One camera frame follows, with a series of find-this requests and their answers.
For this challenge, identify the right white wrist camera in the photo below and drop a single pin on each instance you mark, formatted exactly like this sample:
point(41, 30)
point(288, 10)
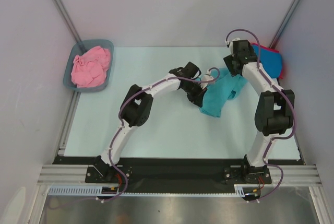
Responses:
point(229, 43)

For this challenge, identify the aluminium frame rail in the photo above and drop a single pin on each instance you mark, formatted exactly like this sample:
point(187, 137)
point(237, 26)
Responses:
point(57, 174)

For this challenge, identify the corner aluminium post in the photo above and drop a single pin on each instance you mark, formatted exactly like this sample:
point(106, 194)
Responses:
point(67, 19)
point(284, 23)

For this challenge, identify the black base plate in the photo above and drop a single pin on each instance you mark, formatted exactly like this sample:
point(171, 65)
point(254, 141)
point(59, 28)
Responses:
point(176, 176)

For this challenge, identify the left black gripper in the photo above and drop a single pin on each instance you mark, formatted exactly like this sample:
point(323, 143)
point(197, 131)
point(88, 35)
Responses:
point(197, 99)

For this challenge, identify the grey plastic basket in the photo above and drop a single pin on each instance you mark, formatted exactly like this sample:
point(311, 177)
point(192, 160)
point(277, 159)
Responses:
point(80, 49)

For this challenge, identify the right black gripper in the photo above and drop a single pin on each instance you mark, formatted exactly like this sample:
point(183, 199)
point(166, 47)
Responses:
point(230, 63)

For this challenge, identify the right corner aluminium post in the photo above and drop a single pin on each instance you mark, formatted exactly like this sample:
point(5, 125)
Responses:
point(284, 23)

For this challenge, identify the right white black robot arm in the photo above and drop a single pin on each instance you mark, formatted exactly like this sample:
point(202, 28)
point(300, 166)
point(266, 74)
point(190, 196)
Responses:
point(274, 113)

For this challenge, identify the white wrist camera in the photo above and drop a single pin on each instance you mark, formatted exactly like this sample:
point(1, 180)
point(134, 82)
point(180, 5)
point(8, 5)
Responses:
point(229, 43)
point(206, 80)

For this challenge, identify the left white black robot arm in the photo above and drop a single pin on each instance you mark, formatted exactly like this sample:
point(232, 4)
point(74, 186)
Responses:
point(136, 107)

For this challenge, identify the left corner aluminium post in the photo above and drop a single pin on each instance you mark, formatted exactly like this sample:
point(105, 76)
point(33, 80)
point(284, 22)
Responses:
point(67, 19)

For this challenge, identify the teal t shirt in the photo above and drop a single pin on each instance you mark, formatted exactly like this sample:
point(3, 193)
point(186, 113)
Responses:
point(225, 88)

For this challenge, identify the pink crumpled t shirt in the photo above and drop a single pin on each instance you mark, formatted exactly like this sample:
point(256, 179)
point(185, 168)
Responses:
point(90, 69)

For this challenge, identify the grey slotted cable duct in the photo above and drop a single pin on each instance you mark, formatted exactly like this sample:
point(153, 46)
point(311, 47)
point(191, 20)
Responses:
point(106, 191)

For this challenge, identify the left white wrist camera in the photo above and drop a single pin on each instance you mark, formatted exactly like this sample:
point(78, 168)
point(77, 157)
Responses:
point(206, 80)

